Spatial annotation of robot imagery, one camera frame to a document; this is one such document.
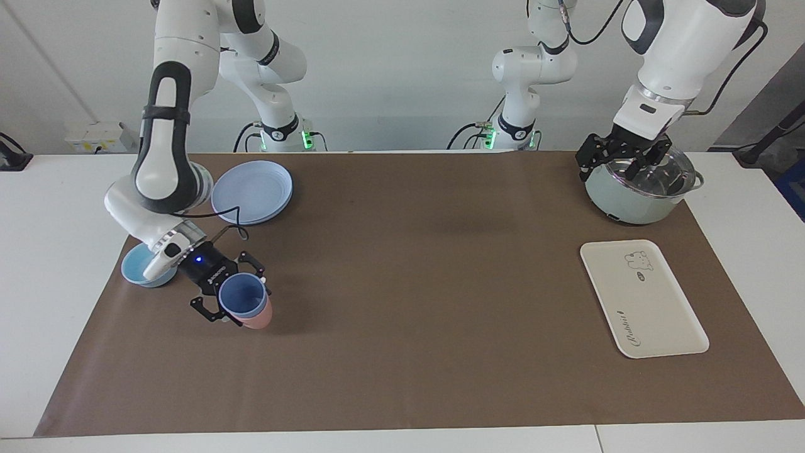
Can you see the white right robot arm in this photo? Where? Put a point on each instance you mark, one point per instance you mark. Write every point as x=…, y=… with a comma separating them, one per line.
x=163, y=126

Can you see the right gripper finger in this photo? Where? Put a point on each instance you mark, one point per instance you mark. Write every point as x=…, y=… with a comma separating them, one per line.
x=251, y=264
x=210, y=308

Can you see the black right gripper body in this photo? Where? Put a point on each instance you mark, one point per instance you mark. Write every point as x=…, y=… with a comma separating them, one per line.
x=207, y=267

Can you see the glass pot lid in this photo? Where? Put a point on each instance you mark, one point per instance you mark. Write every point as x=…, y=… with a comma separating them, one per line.
x=673, y=179

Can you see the blue crate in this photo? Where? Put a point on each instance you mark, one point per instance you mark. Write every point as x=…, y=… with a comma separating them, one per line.
x=793, y=189

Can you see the periwinkle blue plate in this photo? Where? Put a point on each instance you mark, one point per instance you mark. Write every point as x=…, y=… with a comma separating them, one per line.
x=258, y=189

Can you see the white wall socket box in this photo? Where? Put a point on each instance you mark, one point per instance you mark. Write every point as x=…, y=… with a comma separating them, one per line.
x=94, y=137

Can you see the black stand leg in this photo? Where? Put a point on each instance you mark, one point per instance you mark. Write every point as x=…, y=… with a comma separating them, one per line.
x=755, y=151

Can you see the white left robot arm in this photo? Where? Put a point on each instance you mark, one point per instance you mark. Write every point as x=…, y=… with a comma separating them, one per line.
x=685, y=44

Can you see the pale green cooking pot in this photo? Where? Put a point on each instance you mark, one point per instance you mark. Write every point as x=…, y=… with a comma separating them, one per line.
x=619, y=201

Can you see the pink cup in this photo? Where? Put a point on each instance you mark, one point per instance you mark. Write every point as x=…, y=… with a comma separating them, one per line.
x=258, y=319

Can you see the blue ribbed cup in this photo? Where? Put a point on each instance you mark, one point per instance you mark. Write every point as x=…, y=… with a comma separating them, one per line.
x=242, y=296

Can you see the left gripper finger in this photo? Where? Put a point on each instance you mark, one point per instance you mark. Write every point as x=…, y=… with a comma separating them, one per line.
x=653, y=156
x=596, y=148

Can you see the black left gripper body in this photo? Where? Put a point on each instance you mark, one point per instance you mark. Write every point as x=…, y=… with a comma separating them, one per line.
x=634, y=138

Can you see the brown table mat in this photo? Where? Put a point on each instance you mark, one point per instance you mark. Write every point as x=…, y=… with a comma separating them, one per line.
x=409, y=302

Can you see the light blue bowl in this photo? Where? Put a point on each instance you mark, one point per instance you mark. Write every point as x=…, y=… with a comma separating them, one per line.
x=133, y=267

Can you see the white tray with bear print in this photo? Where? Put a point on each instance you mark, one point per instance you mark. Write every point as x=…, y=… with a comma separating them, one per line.
x=648, y=302

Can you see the black clamp mount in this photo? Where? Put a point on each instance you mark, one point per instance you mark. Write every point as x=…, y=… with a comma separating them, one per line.
x=12, y=160

